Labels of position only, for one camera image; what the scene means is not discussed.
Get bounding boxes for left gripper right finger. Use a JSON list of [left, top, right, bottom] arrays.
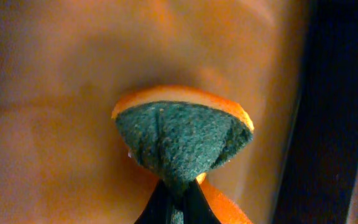
[[182, 179, 221, 224]]

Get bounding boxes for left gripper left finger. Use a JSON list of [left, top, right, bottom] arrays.
[[134, 180, 173, 224]]

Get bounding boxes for orange green scrub sponge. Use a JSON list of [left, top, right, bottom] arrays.
[[111, 85, 254, 223]]

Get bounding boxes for black rectangular water tray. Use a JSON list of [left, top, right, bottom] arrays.
[[0, 0, 358, 224]]

